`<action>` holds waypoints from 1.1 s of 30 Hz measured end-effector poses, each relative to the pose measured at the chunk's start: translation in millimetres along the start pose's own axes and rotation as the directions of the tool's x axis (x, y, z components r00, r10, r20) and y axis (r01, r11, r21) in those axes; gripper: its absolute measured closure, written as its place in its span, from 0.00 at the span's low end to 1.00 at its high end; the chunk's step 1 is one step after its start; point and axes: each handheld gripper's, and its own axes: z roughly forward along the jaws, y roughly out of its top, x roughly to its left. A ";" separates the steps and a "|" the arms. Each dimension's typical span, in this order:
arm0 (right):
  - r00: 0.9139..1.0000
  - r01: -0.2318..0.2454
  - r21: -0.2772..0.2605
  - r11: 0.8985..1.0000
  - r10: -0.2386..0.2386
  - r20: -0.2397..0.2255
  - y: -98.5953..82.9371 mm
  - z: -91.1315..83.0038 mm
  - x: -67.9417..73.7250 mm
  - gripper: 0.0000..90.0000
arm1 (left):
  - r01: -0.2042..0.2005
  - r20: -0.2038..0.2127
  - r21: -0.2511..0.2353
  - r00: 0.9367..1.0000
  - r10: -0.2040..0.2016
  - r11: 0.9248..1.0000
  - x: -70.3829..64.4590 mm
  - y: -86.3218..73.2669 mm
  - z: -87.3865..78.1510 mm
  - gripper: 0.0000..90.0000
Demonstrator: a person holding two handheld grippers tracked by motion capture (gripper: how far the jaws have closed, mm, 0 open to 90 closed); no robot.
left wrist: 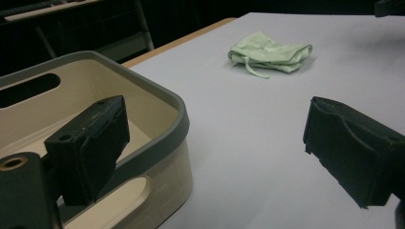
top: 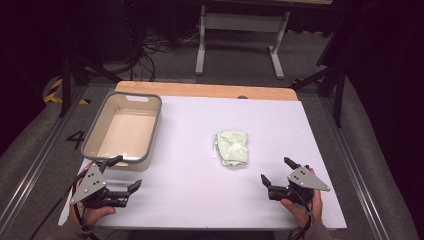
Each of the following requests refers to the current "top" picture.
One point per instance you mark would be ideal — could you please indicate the white metal desk frame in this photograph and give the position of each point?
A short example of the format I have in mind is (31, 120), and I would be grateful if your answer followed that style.
(243, 22)

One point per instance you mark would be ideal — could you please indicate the person's left hand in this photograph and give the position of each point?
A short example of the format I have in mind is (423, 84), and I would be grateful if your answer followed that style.
(98, 213)

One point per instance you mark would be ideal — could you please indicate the aluminium floor rail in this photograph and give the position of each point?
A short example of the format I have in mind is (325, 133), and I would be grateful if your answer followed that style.
(40, 163)
(360, 186)

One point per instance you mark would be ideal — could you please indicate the dark equipment cabinet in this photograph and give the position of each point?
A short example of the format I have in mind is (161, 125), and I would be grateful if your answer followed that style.
(116, 30)

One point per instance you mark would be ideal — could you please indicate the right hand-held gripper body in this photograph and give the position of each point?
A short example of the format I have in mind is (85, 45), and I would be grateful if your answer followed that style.
(305, 180)

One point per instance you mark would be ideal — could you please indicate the pale green cloth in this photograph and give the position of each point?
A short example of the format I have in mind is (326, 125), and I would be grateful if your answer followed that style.
(232, 148)

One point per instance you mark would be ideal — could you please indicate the person's right hand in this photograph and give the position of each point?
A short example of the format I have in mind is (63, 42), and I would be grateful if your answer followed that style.
(298, 211)

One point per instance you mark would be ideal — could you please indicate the beige plastic bin grey rim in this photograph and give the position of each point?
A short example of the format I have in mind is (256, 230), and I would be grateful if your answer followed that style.
(128, 133)

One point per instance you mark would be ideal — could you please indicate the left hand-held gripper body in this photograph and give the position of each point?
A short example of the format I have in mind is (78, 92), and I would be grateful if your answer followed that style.
(89, 182)

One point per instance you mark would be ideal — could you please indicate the thin black rod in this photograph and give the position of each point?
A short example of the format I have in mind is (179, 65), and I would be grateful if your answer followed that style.
(51, 215)

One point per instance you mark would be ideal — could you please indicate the small dark table grommet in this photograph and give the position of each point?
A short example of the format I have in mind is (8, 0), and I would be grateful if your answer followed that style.
(242, 97)

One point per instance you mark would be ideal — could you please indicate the white board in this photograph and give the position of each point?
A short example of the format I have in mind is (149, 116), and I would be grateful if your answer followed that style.
(200, 193)

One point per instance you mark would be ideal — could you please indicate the yellow black hazard tape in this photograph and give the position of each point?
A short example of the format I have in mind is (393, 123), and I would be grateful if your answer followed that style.
(53, 95)

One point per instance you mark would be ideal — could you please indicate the wooden table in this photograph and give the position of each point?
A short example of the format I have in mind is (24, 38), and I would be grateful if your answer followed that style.
(200, 89)

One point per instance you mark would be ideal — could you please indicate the black metal stand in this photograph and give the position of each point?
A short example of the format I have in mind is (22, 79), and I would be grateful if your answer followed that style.
(338, 96)
(66, 83)

